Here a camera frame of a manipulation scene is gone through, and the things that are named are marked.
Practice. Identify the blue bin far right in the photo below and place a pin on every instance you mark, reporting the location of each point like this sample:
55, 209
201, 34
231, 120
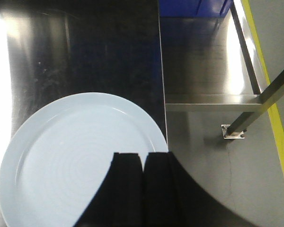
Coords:
194, 8

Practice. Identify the yellow floor tape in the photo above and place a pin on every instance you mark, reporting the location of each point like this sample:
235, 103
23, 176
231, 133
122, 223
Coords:
273, 111

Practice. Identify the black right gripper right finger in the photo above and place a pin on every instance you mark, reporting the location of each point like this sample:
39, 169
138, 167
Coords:
174, 199

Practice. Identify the light blue plate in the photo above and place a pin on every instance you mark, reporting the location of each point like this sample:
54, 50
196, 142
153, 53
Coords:
58, 158

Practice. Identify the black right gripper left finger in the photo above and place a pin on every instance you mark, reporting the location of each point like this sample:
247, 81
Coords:
118, 201

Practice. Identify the steel table leg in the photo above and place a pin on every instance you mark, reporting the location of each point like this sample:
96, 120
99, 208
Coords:
255, 111

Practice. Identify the steel lower side shelf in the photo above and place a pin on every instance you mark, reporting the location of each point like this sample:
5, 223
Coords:
204, 66

